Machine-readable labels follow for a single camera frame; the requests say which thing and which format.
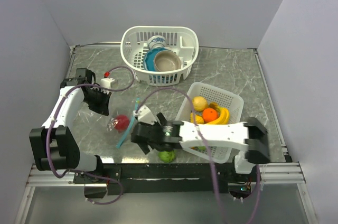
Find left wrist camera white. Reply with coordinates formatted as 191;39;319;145
100;71;117;89

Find white rectangular mesh basket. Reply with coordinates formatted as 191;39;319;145
176;82;248;163

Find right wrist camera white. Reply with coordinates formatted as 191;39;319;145
133;105;157;125

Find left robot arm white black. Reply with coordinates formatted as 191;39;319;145
29;68;111;183

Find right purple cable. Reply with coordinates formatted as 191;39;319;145
137;86;262;224

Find green fake cabbage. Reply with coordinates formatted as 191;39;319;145
158;151;176;163

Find yellow fake pepper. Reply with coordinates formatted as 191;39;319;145
190;113;204;124

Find white oval dish basket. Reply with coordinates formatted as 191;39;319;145
120;26;199;86

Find beige bowl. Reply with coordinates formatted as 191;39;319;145
154;50;182;72

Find tan fake potato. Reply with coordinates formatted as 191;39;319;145
192;96;209;112

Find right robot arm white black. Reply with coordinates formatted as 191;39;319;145
131;116;270;181

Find orange fake fruit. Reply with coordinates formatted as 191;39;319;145
202;107;219;124

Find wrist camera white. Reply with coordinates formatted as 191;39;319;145
100;71;117;89
133;105;157;125

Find red fake apple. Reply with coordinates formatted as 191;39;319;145
113;115;130;133

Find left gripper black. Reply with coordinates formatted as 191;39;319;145
83;88;111;116

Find yellow fake banana piece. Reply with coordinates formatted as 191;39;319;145
207;102;230;125

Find green fake vegetable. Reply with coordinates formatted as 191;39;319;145
198;146;206;151

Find blue white porcelain cup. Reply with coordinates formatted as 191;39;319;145
147;35;167;50

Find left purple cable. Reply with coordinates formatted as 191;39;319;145
45;65;136;205

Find teal plate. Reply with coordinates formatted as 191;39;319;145
143;48;167;71

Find purple cable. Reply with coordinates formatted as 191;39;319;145
45;65;136;205
137;86;262;224

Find clear zip top bag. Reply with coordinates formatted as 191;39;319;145
78;98;140;149

